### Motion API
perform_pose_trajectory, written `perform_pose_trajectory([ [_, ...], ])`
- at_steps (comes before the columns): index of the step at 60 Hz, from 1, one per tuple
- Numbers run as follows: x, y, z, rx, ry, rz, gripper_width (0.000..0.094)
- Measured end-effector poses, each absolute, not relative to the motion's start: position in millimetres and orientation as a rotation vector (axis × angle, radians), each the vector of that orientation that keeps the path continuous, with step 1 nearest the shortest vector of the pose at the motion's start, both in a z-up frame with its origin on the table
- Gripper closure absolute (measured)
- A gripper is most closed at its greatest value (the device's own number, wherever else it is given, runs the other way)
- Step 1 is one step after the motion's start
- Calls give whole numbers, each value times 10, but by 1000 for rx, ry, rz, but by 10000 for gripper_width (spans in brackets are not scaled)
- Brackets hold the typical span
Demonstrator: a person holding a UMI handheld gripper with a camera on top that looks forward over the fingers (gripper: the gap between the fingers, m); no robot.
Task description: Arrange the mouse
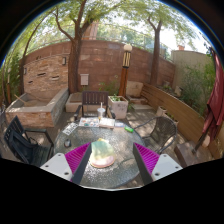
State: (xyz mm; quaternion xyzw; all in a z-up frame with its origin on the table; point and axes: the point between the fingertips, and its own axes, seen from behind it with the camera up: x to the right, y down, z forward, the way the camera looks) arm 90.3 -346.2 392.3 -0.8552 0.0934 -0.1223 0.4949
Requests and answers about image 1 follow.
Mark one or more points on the dark wooden slat chair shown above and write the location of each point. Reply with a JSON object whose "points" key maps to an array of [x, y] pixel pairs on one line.
{"points": [[94, 98]]}

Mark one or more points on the black metal chair left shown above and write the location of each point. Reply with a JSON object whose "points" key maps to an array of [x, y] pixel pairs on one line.
{"points": [[26, 148]]}

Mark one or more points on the green marker pen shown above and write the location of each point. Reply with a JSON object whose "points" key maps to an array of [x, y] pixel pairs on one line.
{"points": [[129, 129]]}

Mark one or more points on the large tree trunk left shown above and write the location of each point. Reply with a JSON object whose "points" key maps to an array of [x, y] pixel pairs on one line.
{"points": [[75, 50]]}

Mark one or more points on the plastic cup with straw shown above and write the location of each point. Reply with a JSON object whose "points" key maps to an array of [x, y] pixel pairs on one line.
{"points": [[101, 111]]}

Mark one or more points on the patterned paper sheet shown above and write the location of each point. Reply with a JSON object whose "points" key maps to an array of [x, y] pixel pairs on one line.
{"points": [[70, 128]]}

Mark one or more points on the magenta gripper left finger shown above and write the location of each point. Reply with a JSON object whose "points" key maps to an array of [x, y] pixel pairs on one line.
{"points": [[69, 166]]}

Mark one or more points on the tree trunk right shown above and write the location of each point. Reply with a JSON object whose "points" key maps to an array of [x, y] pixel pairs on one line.
{"points": [[155, 60]]}

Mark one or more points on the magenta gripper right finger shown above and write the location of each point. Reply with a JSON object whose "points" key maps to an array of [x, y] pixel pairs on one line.
{"points": [[153, 166]]}

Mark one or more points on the stone raised planter box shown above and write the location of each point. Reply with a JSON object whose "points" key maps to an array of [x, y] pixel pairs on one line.
{"points": [[38, 110]]}

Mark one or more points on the folded red patio umbrella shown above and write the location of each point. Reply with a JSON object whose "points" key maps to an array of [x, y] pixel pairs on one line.
{"points": [[215, 105]]}

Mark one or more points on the wooden fence bench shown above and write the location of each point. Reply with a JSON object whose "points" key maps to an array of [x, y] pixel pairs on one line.
{"points": [[190, 122]]}

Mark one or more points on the round glass patio table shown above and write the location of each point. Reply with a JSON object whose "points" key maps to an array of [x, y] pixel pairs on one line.
{"points": [[123, 170]]}

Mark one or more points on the wicker mesh chair right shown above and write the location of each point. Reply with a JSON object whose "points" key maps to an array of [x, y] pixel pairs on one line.
{"points": [[160, 133]]}

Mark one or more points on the square concrete planter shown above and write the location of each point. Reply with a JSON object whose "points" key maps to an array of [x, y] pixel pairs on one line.
{"points": [[119, 106]]}

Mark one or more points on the round pink mouse pad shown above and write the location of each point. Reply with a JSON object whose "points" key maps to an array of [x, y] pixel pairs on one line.
{"points": [[102, 155]]}

